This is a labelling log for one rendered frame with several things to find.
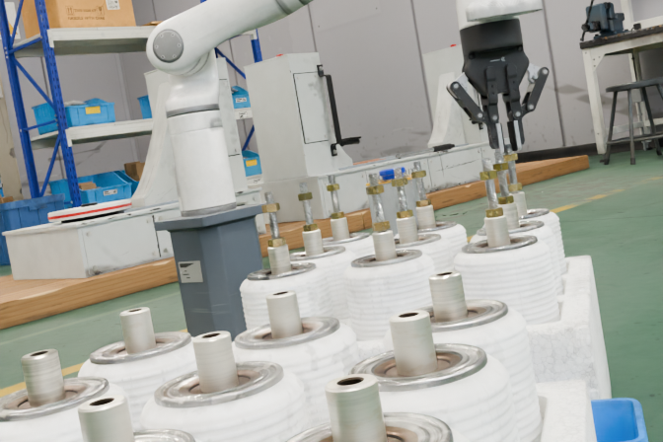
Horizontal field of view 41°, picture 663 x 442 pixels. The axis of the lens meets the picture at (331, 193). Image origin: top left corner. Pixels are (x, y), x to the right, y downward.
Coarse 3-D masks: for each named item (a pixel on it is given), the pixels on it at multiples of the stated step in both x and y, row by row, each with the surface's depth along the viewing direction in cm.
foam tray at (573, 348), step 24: (576, 264) 110; (576, 288) 96; (576, 312) 85; (528, 336) 81; (552, 336) 80; (576, 336) 79; (600, 336) 105; (552, 360) 80; (576, 360) 80; (600, 360) 94; (600, 384) 85
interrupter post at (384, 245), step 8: (376, 232) 92; (384, 232) 91; (392, 232) 91; (376, 240) 91; (384, 240) 90; (392, 240) 91; (376, 248) 91; (384, 248) 91; (392, 248) 91; (376, 256) 91; (384, 256) 91; (392, 256) 91
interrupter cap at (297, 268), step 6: (294, 264) 98; (300, 264) 97; (306, 264) 97; (312, 264) 95; (258, 270) 97; (264, 270) 97; (270, 270) 97; (294, 270) 93; (300, 270) 92; (306, 270) 93; (252, 276) 93; (258, 276) 92; (264, 276) 92; (270, 276) 92; (276, 276) 91; (282, 276) 91; (288, 276) 92
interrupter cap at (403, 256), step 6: (396, 252) 95; (402, 252) 93; (408, 252) 93; (414, 252) 92; (420, 252) 91; (360, 258) 94; (366, 258) 93; (372, 258) 93; (396, 258) 89; (402, 258) 88; (408, 258) 89; (414, 258) 89; (354, 264) 90; (360, 264) 89; (366, 264) 89; (372, 264) 88; (378, 264) 88; (384, 264) 88
